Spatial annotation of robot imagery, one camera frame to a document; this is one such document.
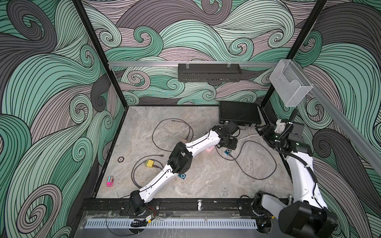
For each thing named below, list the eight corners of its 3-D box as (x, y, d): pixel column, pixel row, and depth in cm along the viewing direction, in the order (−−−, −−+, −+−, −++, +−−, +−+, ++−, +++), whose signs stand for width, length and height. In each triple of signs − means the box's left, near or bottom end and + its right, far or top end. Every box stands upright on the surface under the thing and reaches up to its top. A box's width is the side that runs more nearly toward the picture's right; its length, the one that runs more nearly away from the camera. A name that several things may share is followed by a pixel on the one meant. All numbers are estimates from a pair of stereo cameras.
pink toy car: (107, 187, 82) (104, 185, 79) (109, 178, 85) (106, 176, 82) (112, 186, 82) (110, 185, 79) (114, 177, 85) (111, 175, 82)
